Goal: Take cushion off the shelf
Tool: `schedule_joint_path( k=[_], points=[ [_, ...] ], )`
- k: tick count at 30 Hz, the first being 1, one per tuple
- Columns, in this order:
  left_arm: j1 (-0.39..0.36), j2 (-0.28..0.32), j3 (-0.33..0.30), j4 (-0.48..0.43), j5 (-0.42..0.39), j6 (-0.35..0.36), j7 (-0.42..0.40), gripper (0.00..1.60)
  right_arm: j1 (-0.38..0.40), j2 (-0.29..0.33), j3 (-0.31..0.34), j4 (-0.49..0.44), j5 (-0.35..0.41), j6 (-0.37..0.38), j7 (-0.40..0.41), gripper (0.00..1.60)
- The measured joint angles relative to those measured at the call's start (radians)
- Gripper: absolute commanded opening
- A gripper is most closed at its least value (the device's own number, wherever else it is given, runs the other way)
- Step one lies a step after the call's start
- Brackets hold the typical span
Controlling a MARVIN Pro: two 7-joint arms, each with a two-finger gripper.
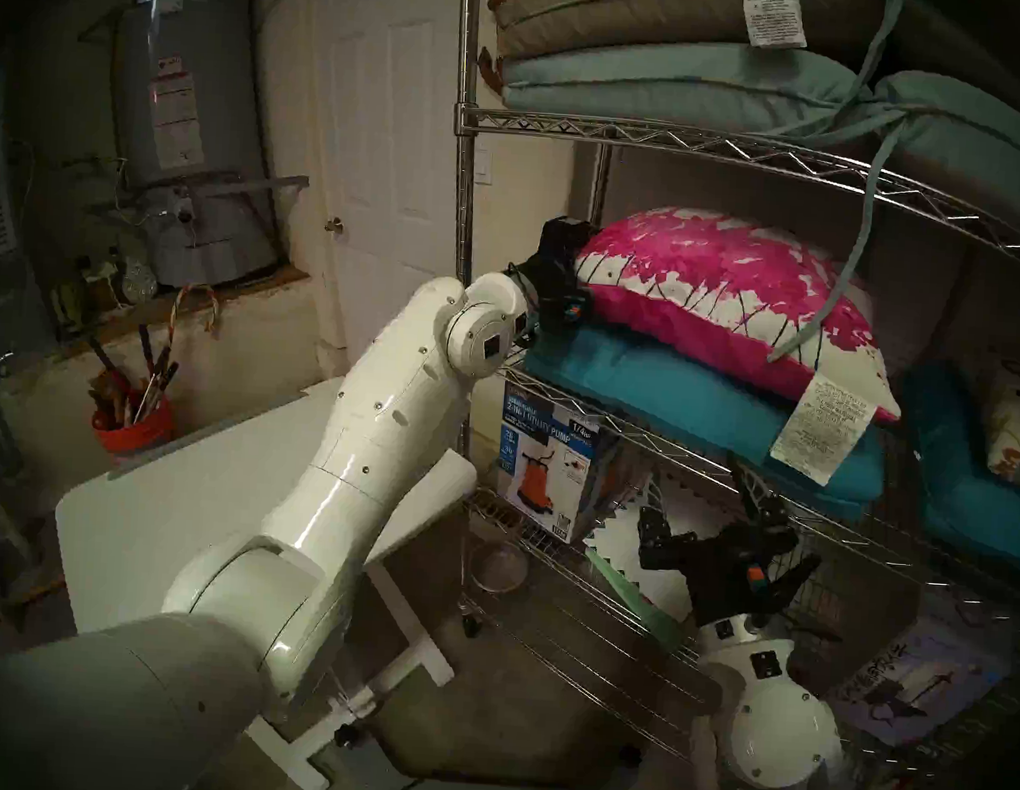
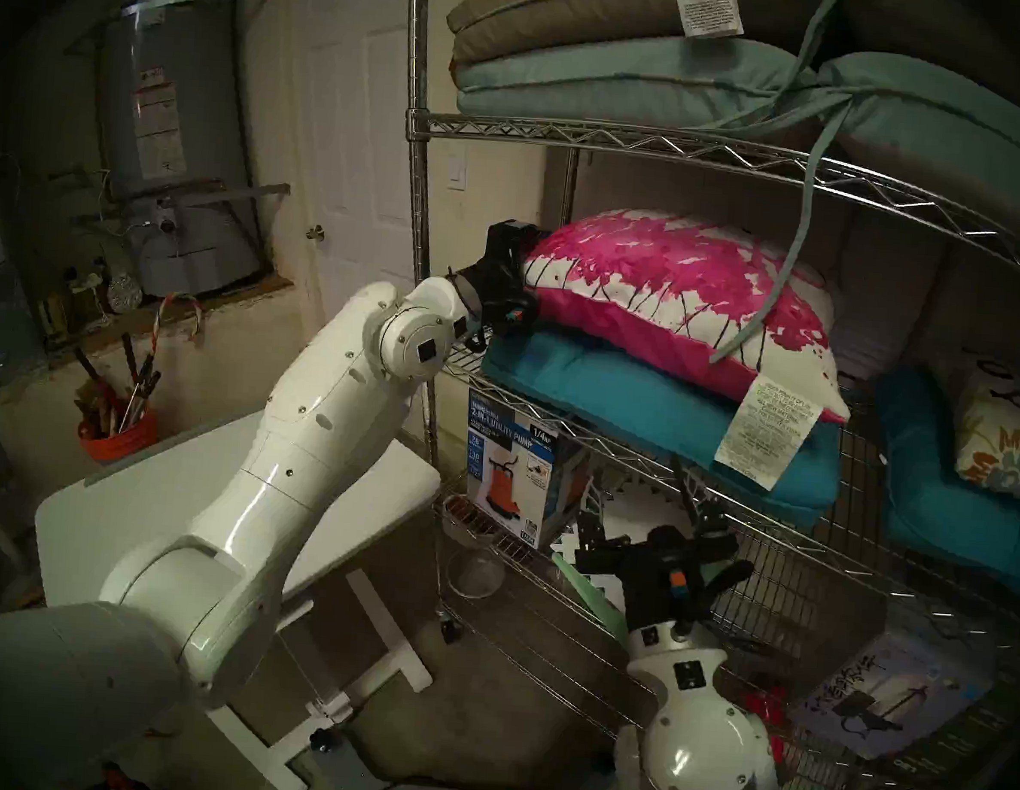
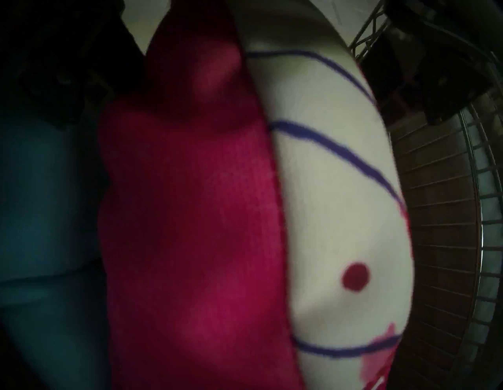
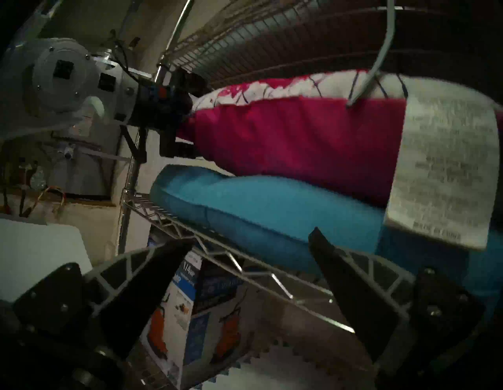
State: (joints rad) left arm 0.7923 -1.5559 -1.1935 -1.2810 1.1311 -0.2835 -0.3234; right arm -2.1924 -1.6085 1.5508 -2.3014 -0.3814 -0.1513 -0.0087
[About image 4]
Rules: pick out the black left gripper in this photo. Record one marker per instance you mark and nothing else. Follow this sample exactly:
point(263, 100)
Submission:
point(161, 106)

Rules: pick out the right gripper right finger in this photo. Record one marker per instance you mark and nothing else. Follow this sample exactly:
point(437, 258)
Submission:
point(373, 306)

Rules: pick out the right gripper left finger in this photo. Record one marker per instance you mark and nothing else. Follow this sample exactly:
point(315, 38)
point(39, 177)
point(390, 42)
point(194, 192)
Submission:
point(118, 298)

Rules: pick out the pink flamingo throw cushion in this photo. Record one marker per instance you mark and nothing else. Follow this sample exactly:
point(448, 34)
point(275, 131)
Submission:
point(294, 149)

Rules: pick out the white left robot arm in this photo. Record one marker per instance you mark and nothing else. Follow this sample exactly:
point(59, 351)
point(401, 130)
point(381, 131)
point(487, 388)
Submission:
point(59, 78)

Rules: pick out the teal tufted seat cushion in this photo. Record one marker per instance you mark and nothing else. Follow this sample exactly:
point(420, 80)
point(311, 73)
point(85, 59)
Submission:
point(275, 212)

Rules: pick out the white folding table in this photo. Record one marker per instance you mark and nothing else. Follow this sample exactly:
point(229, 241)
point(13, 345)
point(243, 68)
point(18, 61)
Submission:
point(39, 255)

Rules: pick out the utility pump cardboard box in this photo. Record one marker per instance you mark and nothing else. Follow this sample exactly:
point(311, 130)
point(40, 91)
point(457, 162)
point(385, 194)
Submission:
point(204, 326)

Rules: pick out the grey water heater tank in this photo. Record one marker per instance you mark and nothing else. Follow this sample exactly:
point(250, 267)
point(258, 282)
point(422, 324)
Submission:
point(90, 173)

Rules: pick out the white paper with zigzag edge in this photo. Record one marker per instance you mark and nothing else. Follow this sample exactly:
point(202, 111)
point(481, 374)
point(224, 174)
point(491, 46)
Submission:
point(283, 373)

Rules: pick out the crumpled silver foil duct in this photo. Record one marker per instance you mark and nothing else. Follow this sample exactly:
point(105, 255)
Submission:
point(38, 179)

